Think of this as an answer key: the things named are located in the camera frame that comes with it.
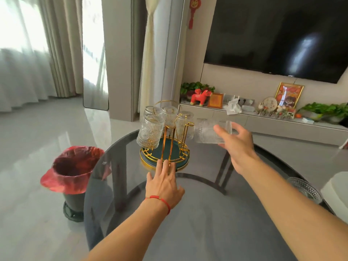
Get red string bracelet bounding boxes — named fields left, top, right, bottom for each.
left=145, top=195, right=171, bottom=215

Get person's left hand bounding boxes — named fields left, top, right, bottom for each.
left=145, top=159, right=185, bottom=213

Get person's right forearm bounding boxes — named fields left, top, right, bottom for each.
left=237, top=158, right=348, bottom=261

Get clear ribbed glass dish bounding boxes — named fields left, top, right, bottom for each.
left=287, top=177, right=323, bottom=205

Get beige pleated curtain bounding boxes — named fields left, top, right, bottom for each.
left=38, top=0, right=84, bottom=98

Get row of small figurines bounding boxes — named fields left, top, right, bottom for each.
left=255, top=105, right=297, bottom=119

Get cream tied curtain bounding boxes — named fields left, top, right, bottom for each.
left=138, top=0, right=175, bottom=113

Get person's right hand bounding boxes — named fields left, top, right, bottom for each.
left=213, top=122, right=262, bottom=176

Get crumpled white tissue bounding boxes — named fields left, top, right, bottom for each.
left=225, top=100, right=243, bottom=115

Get green potted plant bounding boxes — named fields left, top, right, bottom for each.
left=297, top=102, right=348, bottom=124
left=180, top=82, right=216, bottom=100

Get white chair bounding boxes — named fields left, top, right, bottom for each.
left=320, top=171, right=348, bottom=224

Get red hanging knot ornament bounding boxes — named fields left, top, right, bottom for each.
left=189, top=0, right=202, bottom=30

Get orange picture frame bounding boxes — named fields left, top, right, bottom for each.
left=207, top=92, right=224, bottom=109

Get clear ribbed glass cup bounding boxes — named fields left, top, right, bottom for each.
left=193, top=118, right=233, bottom=144
left=144, top=106, right=164, bottom=119
left=162, top=106, right=180, bottom=127
left=136, top=114, right=166, bottom=149
left=175, top=111, right=194, bottom=142

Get tall standing mirror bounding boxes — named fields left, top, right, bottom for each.
left=82, top=0, right=109, bottom=111

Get round decorative plate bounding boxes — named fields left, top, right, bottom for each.
left=262, top=97, right=278, bottom=112

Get red plush horse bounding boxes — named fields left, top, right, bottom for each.
left=190, top=89, right=213, bottom=107

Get black wall television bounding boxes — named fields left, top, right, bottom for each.
left=204, top=0, right=348, bottom=84

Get grey television cabinet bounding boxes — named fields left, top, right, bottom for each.
left=179, top=103, right=348, bottom=147

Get person's left forearm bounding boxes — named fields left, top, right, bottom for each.
left=86, top=199, right=171, bottom=261

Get gold framed cartoon picture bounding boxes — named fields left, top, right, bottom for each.
left=274, top=82, right=305, bottom=109

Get gold cup rack green tray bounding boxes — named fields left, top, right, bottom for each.
left=140, top=100, right=195, bottom=171

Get dark trash bin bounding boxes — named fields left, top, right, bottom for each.
left=63, top=191, right=87, bottom=223

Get white sheer curtain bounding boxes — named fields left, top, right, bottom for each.
left=0, top=0, right=58, bottom=112

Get red trash bag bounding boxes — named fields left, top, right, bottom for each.
left=40, top=146, right=112, bottom=195

